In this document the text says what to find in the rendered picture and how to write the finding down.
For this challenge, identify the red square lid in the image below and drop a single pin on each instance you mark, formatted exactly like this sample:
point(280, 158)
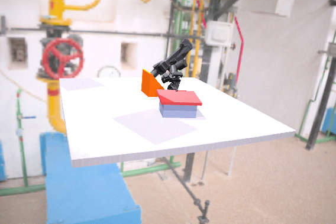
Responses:
point(181, 97)

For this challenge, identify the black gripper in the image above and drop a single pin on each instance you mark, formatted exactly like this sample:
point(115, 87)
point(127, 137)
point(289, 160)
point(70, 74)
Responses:
point(175, 81)

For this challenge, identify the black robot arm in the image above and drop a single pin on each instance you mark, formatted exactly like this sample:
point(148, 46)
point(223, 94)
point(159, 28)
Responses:
point(175, 60)

